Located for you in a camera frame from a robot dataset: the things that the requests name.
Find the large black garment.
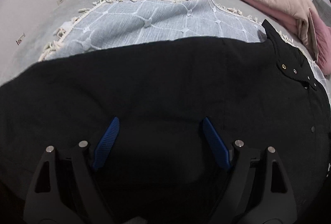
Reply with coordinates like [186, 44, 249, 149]
[1, 21, 330, 223]

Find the grey bed sheet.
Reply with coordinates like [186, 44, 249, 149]
[0, 0, 331, 116]

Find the light blue tasselled blanket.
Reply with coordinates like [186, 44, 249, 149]
[37, 0, 329, 90]

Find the grey upholstered headboard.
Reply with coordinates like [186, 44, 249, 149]
[313, 0, 331, 21]

